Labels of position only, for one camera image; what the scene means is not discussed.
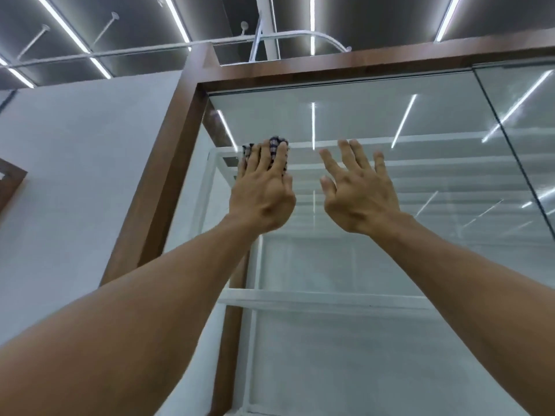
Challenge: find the person's left hand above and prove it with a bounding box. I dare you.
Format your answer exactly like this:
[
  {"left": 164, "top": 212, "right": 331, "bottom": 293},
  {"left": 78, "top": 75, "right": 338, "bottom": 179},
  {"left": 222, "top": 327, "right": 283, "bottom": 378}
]
[{"left": 228, "top": 140, "right": 298, "bottom": 235}]

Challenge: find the person's right hand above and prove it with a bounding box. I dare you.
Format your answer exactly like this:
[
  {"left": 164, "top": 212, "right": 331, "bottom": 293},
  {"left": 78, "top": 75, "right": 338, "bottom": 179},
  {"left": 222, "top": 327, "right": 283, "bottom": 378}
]
[{"left": 319, "top": 139, "right": 413, "bottom": 237}]

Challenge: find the blue white checkered cloth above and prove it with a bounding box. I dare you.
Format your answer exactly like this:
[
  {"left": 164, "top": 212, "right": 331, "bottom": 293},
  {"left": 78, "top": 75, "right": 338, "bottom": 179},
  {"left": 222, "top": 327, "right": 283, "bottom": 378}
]
[{"left": 242, "top": 136, "right": 290, "bottom": 174}]

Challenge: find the wooden glass display cabinet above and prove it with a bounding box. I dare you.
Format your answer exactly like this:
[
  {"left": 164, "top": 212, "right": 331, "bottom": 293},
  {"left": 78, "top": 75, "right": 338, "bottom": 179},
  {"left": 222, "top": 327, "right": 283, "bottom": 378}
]
[{"left": 98, "top": 34, "right": 555, "bottom": 416}]

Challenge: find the person's right forearm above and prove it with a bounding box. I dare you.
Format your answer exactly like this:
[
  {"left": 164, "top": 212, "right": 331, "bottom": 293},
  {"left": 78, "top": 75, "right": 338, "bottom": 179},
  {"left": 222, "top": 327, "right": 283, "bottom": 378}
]
[{"left": 368, "top": 214, "right": 555, "bottom": 416}]

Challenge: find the person's left forearm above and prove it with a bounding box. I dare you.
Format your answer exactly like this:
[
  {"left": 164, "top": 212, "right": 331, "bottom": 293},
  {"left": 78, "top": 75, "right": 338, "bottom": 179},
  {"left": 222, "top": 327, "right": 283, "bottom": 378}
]
[{"left": 0, "top": 214, "right": 261, "bottom": 416}]

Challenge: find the white ceiling pipe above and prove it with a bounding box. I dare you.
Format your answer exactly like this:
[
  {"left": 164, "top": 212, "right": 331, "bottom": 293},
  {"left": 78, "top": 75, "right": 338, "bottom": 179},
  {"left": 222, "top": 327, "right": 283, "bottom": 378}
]
[{"left": 0, "top": 29, "right": 353, "bottom": 70}]

